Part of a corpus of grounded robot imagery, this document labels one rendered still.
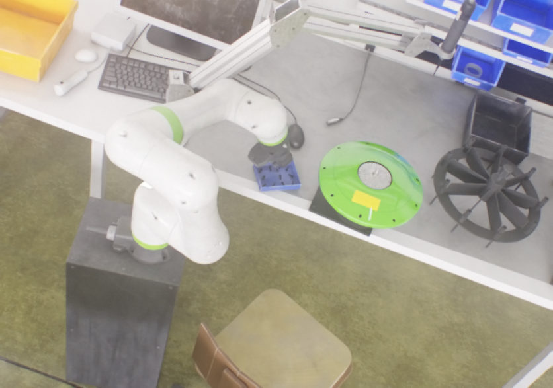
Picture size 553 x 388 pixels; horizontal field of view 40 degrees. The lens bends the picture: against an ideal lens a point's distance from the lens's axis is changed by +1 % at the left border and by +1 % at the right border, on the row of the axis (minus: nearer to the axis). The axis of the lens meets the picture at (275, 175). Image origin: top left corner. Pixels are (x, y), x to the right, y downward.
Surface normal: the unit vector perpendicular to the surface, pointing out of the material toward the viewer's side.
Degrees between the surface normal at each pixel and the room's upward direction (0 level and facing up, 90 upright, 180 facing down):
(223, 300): 0
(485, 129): 0
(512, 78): 0
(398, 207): 21
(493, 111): 86
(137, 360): 90
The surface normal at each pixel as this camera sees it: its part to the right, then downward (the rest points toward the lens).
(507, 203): -0.76, 0.38
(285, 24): 0.15, 0.78
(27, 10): -0.18, 0.68
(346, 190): -0.04, -0.50
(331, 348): 0.21, -0.62
